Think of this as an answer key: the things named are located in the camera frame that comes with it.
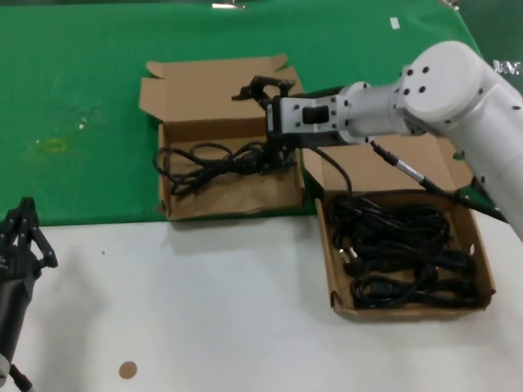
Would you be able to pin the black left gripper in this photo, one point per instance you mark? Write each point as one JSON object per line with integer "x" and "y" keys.
{"x": 14, "y": 286}

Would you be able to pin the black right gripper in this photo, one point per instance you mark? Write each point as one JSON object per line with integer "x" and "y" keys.
{"x": 286, "y": 141}

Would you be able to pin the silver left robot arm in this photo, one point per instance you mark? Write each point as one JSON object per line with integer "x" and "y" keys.
{"x": 2, "y": 364}

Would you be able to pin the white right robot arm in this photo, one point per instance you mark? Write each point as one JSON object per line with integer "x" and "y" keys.
{"x": 449, "y": 81}

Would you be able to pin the cardboard box with open lid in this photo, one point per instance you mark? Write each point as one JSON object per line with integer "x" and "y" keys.
{"x": 367, "y": 171}
{"x": 229, "y": 200}

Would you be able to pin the clear tape scrap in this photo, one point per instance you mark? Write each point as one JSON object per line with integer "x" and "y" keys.
{"x": 82, "y": 124}

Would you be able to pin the metal cloth clip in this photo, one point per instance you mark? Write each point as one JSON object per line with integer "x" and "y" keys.
{"x": 450, "y": 3}
{"x": 226, "y": 5}

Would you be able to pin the white tape piece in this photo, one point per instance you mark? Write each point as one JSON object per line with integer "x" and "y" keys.
{"x": 394, "y": 23}

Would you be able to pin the green table cloth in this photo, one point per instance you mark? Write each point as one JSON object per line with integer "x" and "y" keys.
{"x": 81, "y": 61}

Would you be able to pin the round brown cardboard disc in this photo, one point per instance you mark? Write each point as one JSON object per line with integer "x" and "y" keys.
{"x": 127, "y": 370}

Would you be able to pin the crumpled silver foil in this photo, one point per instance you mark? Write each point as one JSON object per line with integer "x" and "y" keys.
{"x": 510, "y": 65}

